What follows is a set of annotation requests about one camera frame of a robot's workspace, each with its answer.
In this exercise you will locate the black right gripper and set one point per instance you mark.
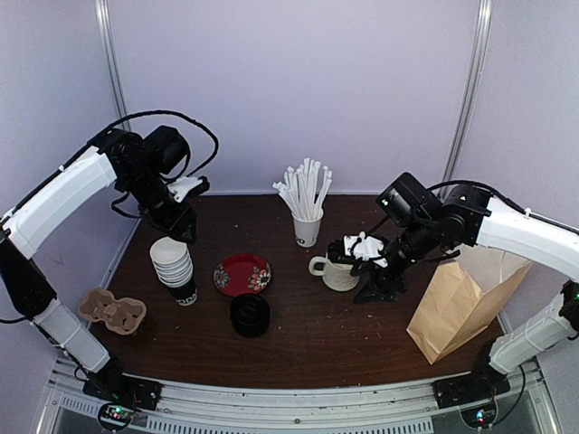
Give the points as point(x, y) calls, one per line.
point(380, 283)

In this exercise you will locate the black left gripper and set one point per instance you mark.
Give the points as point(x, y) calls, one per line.
point(174, 224)

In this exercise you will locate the stack of paper cups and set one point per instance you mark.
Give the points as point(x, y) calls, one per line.
point(175, 269)

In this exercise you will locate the stack of black lids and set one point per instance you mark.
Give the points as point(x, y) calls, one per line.
point(250, 315)

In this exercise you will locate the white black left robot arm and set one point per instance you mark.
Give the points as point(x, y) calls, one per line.
point(136, 166)

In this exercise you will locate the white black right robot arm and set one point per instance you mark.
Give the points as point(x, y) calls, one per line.
point(488, 243)

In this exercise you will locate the cream ceramic mug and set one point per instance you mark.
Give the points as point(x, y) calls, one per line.
point(335, 276)

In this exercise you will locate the red floral plate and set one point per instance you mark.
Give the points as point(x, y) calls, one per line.
point(242, 274)

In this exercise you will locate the brown paper bag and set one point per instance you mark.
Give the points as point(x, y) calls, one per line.
point(463, 297)

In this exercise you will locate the paper cup holding straws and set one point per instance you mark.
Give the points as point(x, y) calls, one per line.
point(306, 232)

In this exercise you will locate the cardboard cup carrier tray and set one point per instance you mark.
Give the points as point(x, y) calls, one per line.
point(121, 316)

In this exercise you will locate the bundle of white wrapped straws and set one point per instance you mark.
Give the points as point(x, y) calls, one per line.
point(304, 188)

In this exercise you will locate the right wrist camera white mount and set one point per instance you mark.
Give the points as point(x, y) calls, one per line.
point(358, 248)

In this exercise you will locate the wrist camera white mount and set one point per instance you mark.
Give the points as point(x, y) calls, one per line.
point(358, 248)
point(188, 186)

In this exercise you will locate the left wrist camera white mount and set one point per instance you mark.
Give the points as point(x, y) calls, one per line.
point(188, 186)

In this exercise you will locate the aluminium front rail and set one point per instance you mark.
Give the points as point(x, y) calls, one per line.
point(404, 407)

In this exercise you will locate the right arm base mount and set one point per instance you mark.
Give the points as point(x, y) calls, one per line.
point(475, 392)

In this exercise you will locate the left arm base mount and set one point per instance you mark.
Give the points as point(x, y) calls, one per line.
point(124, 396)

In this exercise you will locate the left aluminium wall post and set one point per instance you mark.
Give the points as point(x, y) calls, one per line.
point(108, 46)

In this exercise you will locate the aluminium wall post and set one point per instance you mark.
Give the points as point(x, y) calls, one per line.
point(108, 46)
point(477, 61)

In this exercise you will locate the right aluminium wall post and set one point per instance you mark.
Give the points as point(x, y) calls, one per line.
point(477, 61)

